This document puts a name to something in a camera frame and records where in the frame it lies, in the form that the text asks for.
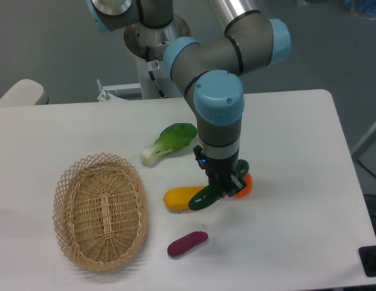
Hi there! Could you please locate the woven wicker basket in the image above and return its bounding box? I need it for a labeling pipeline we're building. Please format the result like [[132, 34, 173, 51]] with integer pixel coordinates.
[[53, 153, 149, 271]]

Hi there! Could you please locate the purple sweet potato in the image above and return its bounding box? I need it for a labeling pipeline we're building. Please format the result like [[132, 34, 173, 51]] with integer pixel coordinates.
[[167, 231, 209, 257]]

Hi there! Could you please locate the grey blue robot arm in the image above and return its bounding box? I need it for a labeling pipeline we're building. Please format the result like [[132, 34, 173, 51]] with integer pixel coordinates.
[[87, 1, 291, 197]]

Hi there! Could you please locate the green bok choy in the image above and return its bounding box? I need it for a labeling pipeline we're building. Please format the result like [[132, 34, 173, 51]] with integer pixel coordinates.
[[140, 123, 197, 166]]

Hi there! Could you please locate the dark green cucumber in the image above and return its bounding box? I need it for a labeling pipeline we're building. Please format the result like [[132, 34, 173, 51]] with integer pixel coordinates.
[[188, 159, 249, 211]]

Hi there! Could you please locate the white furniture at right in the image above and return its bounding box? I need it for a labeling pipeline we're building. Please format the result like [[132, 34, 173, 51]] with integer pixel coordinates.
[[351, 121, 376, 160]]

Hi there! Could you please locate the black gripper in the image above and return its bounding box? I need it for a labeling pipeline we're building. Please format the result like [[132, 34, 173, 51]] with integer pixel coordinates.
[[193, 145, 246, 197]]

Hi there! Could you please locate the orange vegetable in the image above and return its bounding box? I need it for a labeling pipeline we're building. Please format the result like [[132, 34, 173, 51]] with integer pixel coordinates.
[[235, 173, 253, 198]]

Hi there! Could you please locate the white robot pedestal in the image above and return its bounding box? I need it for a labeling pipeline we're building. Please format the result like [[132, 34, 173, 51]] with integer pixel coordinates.
[[96, 15, 192, 102]]

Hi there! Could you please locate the black device at edge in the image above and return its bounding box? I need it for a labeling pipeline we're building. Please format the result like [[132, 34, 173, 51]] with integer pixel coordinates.
[[358, 246, 376, 278]]

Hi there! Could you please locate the white chair armrest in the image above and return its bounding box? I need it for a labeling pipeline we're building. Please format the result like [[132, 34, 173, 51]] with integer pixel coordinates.
[[0, 79, 49, 108]]

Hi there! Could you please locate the yellow squash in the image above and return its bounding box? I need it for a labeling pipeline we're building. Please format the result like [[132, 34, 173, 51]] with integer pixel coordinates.
[[163, 186, 204, 212]]

